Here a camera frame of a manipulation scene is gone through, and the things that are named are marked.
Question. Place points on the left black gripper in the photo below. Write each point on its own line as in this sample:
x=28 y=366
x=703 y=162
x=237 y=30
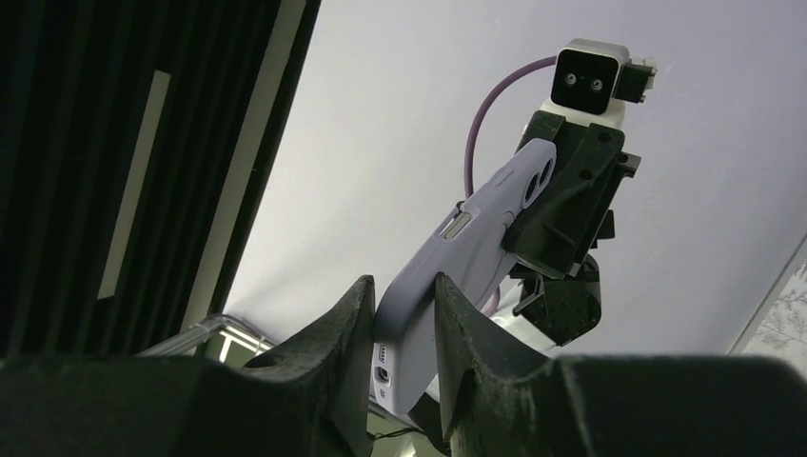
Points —
x=553 y=236

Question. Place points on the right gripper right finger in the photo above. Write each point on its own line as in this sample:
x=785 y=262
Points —
x=500 y=397

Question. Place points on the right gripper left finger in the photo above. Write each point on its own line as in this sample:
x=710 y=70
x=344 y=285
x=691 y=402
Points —
x=308 y=396

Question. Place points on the floral table mat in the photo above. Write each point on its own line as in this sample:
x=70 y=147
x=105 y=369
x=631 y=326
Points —
x=777 y=328

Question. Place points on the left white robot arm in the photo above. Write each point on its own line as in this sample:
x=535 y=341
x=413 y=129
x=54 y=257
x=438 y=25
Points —
x=523 y=334

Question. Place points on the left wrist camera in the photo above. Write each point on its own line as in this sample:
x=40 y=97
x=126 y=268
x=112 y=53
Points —
x=594 y=81

